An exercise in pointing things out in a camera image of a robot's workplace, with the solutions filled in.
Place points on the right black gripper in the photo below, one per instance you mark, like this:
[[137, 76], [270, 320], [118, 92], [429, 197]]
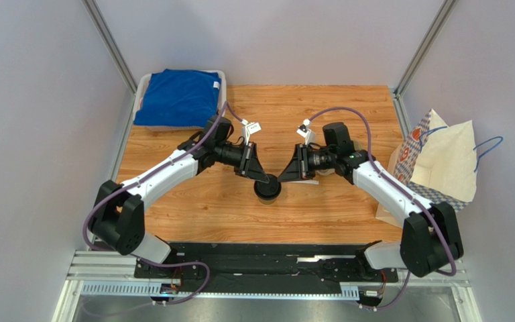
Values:
[[304, 161]]

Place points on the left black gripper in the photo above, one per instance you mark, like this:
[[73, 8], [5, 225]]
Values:
[[249, 165]]

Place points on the black plastic cup lid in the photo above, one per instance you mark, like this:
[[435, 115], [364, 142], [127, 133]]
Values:
[[268, 190]]

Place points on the brown paper coffee cup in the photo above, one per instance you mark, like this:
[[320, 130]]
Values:
[[267, 201]]

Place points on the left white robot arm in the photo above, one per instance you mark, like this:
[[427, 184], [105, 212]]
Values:
[[118, 217]]

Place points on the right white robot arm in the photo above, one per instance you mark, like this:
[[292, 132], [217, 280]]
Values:
[[430, 232]]

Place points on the white wrapped straw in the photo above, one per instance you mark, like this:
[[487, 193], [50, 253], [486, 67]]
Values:
[[307, 182]]

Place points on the grey pulp cup carrier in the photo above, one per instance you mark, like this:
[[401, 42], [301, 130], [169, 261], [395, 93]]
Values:
[[325, 172]]

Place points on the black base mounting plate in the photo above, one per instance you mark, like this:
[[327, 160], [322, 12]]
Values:
[[271, 268]]

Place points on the blue folded towel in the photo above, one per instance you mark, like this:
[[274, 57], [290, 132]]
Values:
[[177, 96]]

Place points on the white plastic basket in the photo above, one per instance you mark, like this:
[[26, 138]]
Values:
[[222, 89]]

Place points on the blue checkered paper bag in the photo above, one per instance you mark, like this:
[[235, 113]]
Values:
[[440, 161]]

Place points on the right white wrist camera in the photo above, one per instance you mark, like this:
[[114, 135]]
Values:
[[306, 132]]

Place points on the aluminium rail frame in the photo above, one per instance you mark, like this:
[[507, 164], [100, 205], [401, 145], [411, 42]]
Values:
[[108, 274]]

